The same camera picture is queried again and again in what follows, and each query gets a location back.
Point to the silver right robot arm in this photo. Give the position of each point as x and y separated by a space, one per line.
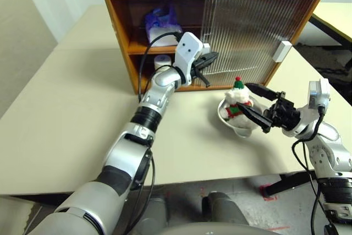
330 152

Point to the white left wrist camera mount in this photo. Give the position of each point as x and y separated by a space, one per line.
187 50

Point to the grey robot leg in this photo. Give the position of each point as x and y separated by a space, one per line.
225 207
154 213

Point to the ribbed clear sliding cabinet door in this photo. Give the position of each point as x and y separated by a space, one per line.
288 26
207 20

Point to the white jar with blue label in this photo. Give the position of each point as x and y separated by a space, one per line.
162 63

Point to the purple tissue pack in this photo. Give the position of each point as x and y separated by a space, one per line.
162 23

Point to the white bowl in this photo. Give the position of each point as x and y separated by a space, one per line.
242 131

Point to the grey left robot leg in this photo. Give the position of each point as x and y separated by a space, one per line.
154 213

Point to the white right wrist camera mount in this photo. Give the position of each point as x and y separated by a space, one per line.
320 92

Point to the grey robot torso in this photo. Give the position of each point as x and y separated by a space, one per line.
220 229

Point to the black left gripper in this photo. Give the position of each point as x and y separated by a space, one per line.
198 65

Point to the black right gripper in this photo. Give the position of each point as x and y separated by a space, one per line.
283 114

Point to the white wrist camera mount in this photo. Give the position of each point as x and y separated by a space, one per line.
187 50
320 92

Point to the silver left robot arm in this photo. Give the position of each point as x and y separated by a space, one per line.
123 158

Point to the white plush toy striped scarf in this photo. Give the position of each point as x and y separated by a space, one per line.
239 96

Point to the beige side table black frame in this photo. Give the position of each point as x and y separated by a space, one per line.
335 17

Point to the grey right robot leg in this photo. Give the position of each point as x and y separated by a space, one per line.
225 207

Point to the black table leg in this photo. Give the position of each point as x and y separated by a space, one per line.
291 182

